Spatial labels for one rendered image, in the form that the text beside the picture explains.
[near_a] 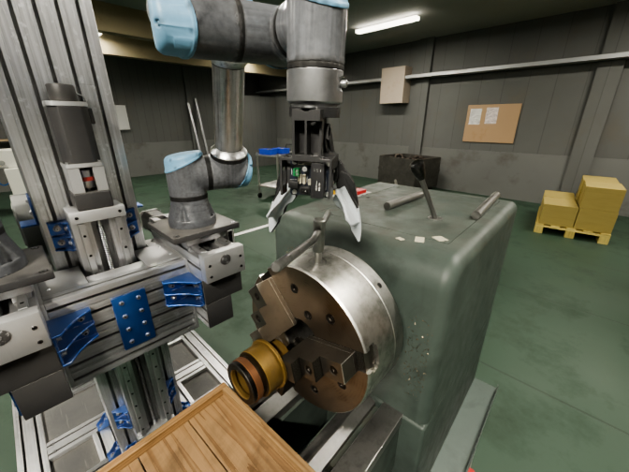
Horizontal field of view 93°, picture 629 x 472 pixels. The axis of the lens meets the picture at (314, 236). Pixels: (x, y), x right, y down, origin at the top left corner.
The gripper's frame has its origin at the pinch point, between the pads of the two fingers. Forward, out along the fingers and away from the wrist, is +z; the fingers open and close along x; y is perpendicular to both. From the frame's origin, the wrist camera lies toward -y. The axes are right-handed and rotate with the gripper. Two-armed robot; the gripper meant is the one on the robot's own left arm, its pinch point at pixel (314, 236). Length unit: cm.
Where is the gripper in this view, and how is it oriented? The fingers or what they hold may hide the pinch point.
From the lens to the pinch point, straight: 50.3
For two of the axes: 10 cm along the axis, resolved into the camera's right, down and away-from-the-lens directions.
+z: -0.2, 9.2, 3.8
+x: 9.8, 1.0, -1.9
